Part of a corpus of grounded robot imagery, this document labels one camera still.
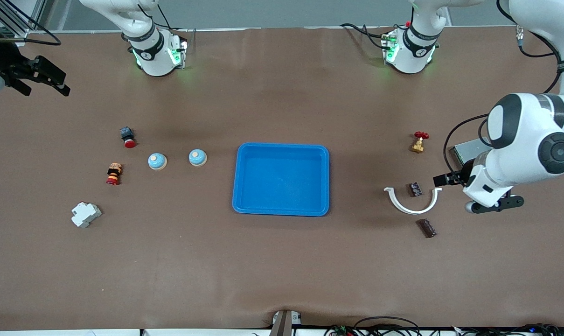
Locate brown table mat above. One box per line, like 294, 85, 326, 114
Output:
0, 26, 564, 332

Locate blue plastic tray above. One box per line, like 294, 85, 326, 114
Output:
232, 142, 330, 217

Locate grey metal box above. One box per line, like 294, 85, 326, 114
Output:
451, 138, 492, 166

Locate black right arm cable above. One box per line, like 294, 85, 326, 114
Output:
0, 0, 62, 46

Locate black cable at arm base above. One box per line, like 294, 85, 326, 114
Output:
340, 22, 390, 49

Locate long dark electrolytic capacitor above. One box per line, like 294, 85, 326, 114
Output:
417, 218, 438, 238

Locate metal table clamp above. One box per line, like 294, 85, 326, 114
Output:
269, 309, 303, 336

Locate white circuit breaker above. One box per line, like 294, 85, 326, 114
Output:
71, 202, 102, 228

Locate white curved plastic bracket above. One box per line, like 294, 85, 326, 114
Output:
383, 187, 443, 215

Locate aluminium frame post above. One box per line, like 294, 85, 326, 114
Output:
0, 0, 47, 39

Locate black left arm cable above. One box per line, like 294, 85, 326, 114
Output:
443, 0, 563, 187

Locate black looped cable bundle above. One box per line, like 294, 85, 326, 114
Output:
324, 316, 422, 336

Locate red yellow emergency stop switch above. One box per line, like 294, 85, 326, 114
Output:
106, 162, 123, 186

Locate brass valve red handle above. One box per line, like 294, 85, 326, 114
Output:
410, 131, 430, 154

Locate black cable bundle blue plugs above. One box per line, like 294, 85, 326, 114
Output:
450, 323, 564, 336

